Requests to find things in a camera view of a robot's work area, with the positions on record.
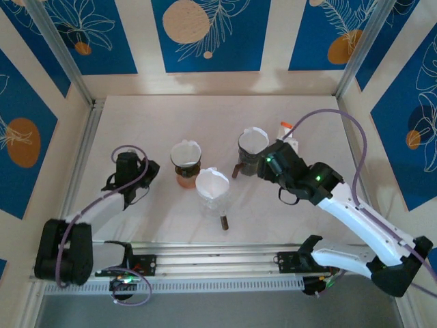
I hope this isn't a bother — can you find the grey carafe brown handle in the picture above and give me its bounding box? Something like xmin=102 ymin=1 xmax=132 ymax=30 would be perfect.
xmin=231 ymin=159 xmax=260 ymax=179

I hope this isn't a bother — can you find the white paper coffee filter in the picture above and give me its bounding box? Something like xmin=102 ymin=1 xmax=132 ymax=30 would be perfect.
xmin=238 ymin=126 xmax=270 ymax=154
xmin=195 ymin=166 xmax=230 ymax=199
xmin=170 ymin=139 xmax=201 ymax=168

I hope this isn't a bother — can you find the orange translucent carafe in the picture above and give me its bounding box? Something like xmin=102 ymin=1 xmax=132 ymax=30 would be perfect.
xmin=176 ymin=172 xmax=199 ymax=189

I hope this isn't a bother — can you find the coffee filter pack orange tab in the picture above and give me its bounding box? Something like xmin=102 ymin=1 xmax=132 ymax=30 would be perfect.
xmin=275 ymin=120 xmax=294 ymax=141

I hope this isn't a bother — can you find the clear glass cup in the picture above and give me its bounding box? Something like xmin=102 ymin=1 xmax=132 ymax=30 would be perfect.
xmin=197 ymin=190 xmax=231 ymax=211

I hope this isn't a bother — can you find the black controller board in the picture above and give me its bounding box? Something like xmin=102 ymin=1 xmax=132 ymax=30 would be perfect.
xmin=109 ymin=277 xmax=137 ymax=303
xmin=302 ymin=276 xmax=337 ymax=298

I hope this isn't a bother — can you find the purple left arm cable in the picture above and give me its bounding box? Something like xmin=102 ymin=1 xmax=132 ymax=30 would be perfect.
xmin=54 ymin=146 xmax=153 ymax=307

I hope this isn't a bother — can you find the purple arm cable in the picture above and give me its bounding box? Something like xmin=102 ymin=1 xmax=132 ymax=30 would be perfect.
xmin=285 ymin=108 xmax=437 ymax=298
xmin=54 ymin=146 xmax=153 ymax=307

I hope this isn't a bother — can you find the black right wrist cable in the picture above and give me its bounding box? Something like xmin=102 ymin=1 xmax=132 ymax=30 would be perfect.
xmin=278 ymin=186 xmax=300 ymax=206

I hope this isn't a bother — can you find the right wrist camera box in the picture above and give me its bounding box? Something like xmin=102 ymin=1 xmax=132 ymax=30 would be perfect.
xmin=282 ymin=135 xmax=300 ymax=155

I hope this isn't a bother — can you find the aluminium side rail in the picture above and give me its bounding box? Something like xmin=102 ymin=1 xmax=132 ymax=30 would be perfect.
xmin=51 ymin=98 xmax=107 ymax=254

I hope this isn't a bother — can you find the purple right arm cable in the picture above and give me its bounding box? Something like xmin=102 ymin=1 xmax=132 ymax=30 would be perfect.
xmin=285 ymin=108 xmax=437 ymax=298

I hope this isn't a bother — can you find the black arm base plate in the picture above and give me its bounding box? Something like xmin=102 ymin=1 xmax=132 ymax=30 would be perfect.
xmin=277 ymin=251 xmax=341 ymax=274
xmin=102 ymin=254 xmax=158 ymax=277

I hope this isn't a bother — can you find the aluminium rail frame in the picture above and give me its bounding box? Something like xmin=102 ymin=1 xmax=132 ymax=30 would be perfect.
xmin=29 ymin=243 xmax=406 ymax=283

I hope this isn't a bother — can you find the white slotted cable duct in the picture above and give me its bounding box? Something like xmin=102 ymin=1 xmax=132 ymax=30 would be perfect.
xmin=44 ymin=276 xmax=305 ymax=295

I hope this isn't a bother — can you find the aluminium corner post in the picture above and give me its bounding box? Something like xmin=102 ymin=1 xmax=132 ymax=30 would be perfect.
xmin=333 ymin=0 xmax=397 ymax=100
xmin=25 ymin=0 xmax=96 ymax=106

